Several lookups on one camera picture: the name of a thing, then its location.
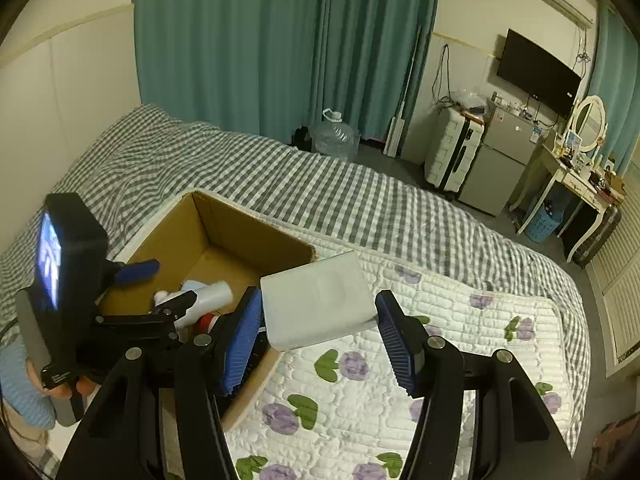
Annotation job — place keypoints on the white handheld bottle device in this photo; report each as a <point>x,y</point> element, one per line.
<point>213,297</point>

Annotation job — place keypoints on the person left hand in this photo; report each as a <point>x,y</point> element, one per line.
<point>63,390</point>

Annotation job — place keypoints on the grey checked bedsheet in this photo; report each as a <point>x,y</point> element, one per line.
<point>148,156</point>

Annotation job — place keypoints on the blue laundry basket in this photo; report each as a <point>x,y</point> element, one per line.
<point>544,222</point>

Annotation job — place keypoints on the teal curtain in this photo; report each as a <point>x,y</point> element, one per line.
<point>268,67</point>

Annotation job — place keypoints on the white suitcase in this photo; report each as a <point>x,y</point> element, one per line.
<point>451,151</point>

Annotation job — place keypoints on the white floral quilt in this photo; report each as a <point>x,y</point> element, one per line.
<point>450,384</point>

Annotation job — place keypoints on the black wall television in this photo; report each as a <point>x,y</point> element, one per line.
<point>538,73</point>

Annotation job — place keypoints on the teal curtain right window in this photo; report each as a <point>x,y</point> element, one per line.
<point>615,80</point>

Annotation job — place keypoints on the white oval mirror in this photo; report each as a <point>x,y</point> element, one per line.
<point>588,123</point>

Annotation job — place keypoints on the grey mini fridge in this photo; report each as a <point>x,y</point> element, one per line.
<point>505,150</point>

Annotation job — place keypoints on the brown cardboard box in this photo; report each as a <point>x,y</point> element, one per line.
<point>205,238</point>

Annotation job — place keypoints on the light blue earbud case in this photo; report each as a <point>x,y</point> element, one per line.
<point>192,286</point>

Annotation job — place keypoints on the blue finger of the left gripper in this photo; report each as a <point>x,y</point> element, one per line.
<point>128,273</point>
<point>175,307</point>

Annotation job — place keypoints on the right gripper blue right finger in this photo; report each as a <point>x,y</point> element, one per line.
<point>403,337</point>

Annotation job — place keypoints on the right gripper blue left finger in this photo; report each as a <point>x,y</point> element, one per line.
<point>237,340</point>

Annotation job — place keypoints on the clear water jug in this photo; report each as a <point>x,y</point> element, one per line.
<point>333,137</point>

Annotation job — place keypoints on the white square power adapter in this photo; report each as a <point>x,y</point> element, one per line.
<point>320,301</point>

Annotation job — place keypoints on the white dressing table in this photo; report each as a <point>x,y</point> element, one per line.
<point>589,211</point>

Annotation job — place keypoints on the white tube red cap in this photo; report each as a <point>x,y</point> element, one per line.
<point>205,323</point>

